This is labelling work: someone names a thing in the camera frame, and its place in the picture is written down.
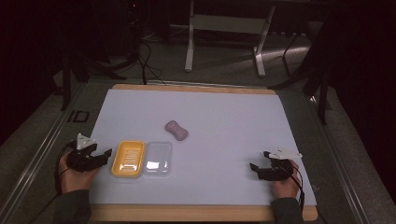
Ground black metal stand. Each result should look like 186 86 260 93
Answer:
269 18 332 126
54 46 129 112

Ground white metal table frame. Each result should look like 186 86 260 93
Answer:
184 0 277 78

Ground black floor cables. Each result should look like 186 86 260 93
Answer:
135 39 167 87

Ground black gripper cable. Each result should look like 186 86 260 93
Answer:
288 163 306 217
29 141 78 224

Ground person's right hand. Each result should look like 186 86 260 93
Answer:
273 159 302 199

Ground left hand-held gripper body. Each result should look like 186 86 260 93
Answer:
66 133 100 174

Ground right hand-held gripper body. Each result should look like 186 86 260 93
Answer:
262 147 304 182

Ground clear plastic soap dish lid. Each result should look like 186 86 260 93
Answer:
142 141 173 177

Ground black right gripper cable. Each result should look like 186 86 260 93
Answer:
288 163 306 217

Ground metal floor rail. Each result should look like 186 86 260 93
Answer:
0 81 89 224
306 92 372 224

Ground person's left hand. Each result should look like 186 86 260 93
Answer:
58 151 100 195

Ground yellow soap dish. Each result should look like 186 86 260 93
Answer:
110 140 147 179

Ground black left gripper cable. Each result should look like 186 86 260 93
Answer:
29 141 78 224

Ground pale blue table mat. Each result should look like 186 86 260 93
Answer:
88 88 318 207

